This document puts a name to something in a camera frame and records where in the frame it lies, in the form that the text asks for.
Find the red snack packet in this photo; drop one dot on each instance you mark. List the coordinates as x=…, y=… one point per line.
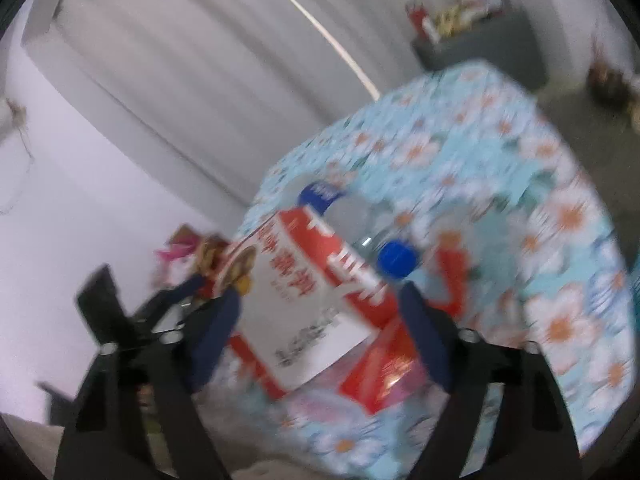
x=380, y=375

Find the floral blue tablecloth table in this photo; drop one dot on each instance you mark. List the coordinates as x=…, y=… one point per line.
x=500, y=160

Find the grey cabinet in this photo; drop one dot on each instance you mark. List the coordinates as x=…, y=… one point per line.
x=480, y=50

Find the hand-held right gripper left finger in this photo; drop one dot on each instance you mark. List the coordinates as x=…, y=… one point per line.
x=215, y=340

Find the pink packet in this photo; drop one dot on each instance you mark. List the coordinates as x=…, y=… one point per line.
x=177, y=247

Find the clear plastic bottle blue cap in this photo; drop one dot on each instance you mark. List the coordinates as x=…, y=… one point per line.
x=350, y=220

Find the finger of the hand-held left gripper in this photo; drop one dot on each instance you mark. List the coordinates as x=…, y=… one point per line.
x=170, y=300

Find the pile of snack packets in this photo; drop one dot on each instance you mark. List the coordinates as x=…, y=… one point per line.
x=465, y=12

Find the dark box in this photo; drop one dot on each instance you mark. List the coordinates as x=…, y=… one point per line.
x=605, y=82

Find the red jar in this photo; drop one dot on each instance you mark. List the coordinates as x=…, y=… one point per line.
x=416, y=17

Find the orange red wrapper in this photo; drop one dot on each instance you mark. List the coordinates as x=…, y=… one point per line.
x=455, y=280

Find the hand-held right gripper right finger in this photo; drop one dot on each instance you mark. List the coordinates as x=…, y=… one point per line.
x=425, y=340

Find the white curtain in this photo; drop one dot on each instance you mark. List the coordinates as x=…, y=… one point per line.
x=175, y=60

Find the red and white carton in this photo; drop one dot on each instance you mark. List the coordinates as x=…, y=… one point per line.
x=300, y=310

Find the small white bottle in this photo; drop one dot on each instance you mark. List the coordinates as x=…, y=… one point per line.
x=431, y=31

